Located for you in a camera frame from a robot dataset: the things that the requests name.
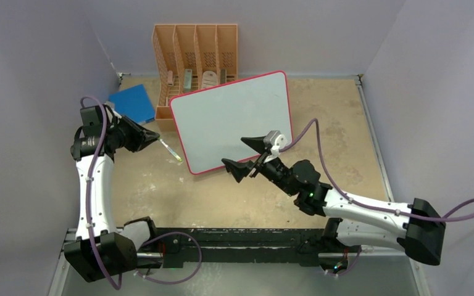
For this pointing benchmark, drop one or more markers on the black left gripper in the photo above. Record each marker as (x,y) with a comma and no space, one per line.
(141,137)

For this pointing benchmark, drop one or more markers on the orange plastic file organizer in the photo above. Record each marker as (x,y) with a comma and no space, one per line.
(184,52)

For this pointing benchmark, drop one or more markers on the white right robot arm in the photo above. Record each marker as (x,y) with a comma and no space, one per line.
(414,228)

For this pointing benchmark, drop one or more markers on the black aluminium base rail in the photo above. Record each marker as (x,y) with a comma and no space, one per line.
(173,247)

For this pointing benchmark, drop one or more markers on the green whiteboard marker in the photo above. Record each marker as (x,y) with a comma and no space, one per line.
(170,150)

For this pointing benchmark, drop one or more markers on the pink-framed whiteboard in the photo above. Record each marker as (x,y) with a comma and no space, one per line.
(211,122)

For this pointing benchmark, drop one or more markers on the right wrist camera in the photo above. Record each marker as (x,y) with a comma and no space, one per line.
(274,142)

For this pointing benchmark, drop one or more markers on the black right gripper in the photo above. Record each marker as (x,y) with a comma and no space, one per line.
(239,170)

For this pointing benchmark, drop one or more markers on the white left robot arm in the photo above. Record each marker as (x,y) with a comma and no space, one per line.
(101,250)

